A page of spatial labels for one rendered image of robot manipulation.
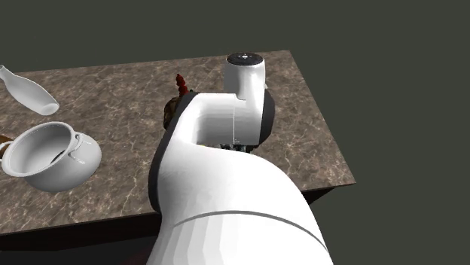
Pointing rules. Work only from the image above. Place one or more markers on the white bottle vase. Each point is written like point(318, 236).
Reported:
point(27, 93)

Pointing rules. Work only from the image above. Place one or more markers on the brown flat object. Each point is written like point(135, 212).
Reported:
point(3, 140)

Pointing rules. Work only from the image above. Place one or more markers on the brown rooster figure red comb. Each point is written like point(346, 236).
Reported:
point(172, 108)

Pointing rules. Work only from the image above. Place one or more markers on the brown marble table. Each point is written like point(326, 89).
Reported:
point(121, 110)

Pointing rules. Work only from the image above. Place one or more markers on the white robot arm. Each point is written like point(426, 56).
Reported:
point(227, 190)

